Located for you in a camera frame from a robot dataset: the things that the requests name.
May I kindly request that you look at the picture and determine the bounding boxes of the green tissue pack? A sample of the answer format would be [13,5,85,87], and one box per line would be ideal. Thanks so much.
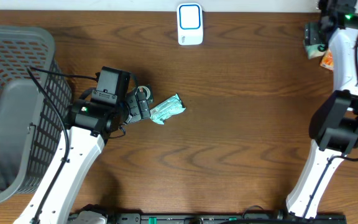
[304,44,326,59]

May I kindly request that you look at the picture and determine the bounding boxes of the dark green round-label box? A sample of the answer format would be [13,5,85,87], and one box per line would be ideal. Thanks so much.
[138,85,154,104]

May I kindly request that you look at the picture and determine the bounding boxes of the teal wrapper packet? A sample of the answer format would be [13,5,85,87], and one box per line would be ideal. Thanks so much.
[150,94,186,125]

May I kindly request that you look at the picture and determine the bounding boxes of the orange snack packet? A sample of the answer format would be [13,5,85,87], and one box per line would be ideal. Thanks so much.
[319,49,334,71]

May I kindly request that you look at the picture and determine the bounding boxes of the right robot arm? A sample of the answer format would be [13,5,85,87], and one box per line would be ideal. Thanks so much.
[286,12,358,220]

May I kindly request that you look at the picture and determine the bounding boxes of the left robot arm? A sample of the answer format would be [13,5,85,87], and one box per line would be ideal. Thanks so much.
[15,86,154,224]

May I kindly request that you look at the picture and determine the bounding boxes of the white barcode scanner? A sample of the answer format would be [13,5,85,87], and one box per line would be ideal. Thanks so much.
[177,2,204,45]

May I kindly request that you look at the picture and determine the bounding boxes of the grey plastic shopping basket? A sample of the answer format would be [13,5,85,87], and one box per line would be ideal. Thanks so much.
[0,26,72,203]

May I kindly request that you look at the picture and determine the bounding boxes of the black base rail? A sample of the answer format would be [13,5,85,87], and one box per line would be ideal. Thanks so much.
[68,211,347,224]

